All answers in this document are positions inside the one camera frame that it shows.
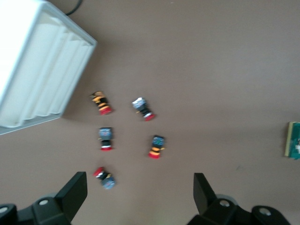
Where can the red button orange body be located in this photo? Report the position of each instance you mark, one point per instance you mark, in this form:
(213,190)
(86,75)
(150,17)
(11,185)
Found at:
(157,146)
(102,106)

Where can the red button blue body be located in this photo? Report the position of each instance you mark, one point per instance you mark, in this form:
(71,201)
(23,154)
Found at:
(106,138)
(105,178)

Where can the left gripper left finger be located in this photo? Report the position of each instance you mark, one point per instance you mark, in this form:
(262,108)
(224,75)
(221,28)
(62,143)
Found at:
(65,201)

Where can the green load switch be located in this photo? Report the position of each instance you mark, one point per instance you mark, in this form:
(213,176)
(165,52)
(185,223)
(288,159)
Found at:
(294,140)

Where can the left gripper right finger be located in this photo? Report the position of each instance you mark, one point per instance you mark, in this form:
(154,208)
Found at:
(211,206)

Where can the white plastic storage bin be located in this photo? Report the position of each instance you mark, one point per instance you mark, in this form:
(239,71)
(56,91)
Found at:
(47,70)

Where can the red button grey body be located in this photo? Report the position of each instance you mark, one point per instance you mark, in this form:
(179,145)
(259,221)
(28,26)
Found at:
(143,109)

